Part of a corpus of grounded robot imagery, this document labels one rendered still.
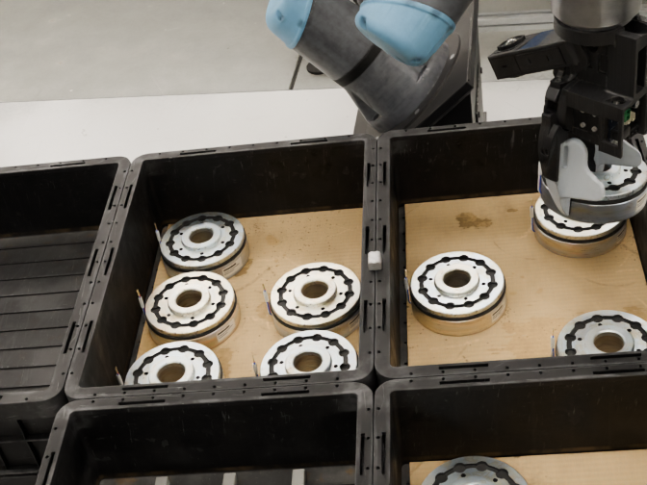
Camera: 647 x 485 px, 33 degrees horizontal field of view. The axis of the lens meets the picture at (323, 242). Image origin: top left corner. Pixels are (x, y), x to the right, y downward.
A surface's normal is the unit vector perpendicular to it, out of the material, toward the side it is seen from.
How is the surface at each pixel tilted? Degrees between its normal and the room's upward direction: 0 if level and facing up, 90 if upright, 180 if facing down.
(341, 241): 0
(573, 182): 83
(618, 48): 90
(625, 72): 90
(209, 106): 0
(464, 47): 43
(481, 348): 0
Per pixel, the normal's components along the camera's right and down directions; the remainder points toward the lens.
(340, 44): 0.04, 0.48
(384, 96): -0.35, 0.45
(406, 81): -0.03, 0.10
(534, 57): -0.72, 0.52
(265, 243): -0.15, -0.76
